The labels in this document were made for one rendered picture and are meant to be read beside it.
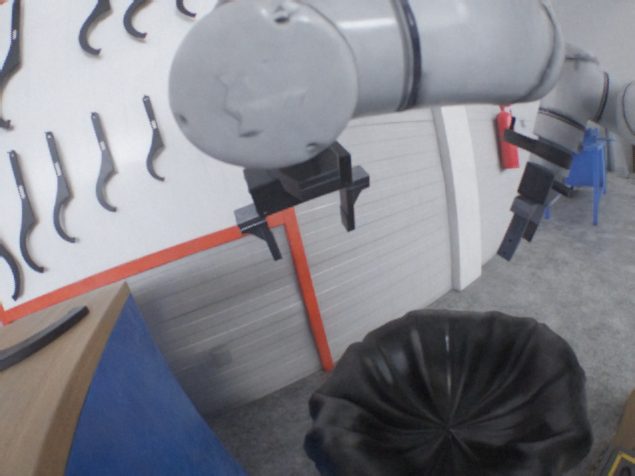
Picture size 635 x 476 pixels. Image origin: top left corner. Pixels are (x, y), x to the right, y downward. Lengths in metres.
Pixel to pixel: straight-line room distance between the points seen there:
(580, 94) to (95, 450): 0.66
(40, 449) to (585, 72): 0.66
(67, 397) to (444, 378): 0.64
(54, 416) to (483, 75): 0.34
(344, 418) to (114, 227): 0.97
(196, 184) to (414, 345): 0.90
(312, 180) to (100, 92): 1.07
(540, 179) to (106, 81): 1.30
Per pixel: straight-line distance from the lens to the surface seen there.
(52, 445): 0.23
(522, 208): 0.41
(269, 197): 0.33
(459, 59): 0.15
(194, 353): 1.30
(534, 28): 0.19
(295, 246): 1.17
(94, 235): 1.15
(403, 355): 0.64
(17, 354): 0.39
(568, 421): 0.51
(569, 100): 0.46
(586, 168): 4.87
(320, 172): 0.25
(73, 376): 0.28
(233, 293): 1.19
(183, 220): 1.08
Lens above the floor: 1.04
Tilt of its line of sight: 15 degrees down
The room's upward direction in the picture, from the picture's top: 13 degrees counter-clockwise
